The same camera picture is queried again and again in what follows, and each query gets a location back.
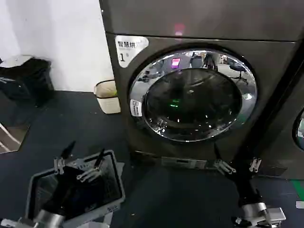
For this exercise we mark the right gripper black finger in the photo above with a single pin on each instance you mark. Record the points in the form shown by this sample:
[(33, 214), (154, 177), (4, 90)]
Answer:
[(255, 165), (225, 167)]

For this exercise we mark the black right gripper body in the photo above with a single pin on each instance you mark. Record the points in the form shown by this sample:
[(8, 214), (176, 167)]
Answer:
[(247, 187)]

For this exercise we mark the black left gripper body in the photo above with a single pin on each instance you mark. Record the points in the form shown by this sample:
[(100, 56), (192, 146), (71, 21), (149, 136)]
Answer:
[(63, 190)]

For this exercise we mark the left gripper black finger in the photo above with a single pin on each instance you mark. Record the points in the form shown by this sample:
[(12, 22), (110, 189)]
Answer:
[(91, 173), (63, 164)]

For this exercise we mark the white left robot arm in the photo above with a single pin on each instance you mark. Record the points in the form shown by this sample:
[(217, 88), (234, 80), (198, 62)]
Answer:
[(47, 219)]

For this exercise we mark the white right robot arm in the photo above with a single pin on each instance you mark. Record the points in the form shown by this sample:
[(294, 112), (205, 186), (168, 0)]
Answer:
[(254, 212)]

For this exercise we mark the grey plastic laundry basket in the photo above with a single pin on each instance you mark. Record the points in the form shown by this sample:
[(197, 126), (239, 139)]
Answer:
[(114, 166)]

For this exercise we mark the round dryer door, dark glass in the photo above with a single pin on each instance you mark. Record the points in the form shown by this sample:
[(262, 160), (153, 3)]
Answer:
[(299, 133)]

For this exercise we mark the white flat floor object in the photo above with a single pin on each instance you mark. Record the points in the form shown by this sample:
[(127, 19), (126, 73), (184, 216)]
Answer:
[(300, 204)]

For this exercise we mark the grey dryer without label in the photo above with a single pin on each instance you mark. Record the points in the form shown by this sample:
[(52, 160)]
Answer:
[(282, 99)]

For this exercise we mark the beige plastic waste bin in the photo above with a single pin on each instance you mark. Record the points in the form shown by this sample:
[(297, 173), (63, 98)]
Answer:
[(107, 99)]

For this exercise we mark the small white door sticker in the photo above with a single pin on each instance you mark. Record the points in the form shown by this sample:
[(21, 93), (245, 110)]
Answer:
[(136, 108)]

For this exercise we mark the black bin with bag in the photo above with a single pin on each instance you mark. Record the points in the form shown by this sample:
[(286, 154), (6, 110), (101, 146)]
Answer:
[(39, 78)]

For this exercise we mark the dark blue bag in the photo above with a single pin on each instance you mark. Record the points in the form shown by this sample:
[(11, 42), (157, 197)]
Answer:
[(10, 83)]

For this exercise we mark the white number label sticker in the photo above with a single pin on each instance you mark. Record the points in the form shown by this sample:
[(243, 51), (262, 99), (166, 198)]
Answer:
[(128, 51)]

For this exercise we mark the grey dryer with number label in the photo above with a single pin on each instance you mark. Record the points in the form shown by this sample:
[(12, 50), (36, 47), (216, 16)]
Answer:
[(213, 19)]

